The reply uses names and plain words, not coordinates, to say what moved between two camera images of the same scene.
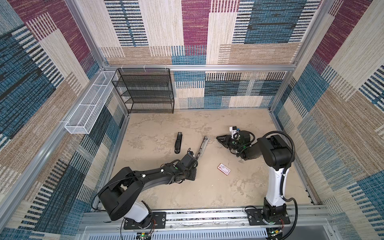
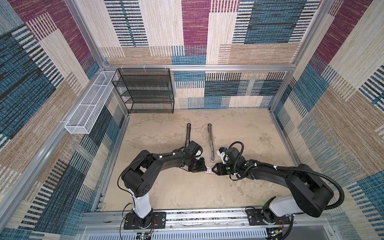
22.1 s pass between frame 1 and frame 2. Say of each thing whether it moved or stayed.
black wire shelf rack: stayed
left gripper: moved
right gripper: moved
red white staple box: moved
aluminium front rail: stayed
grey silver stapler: moved
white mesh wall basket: stayed
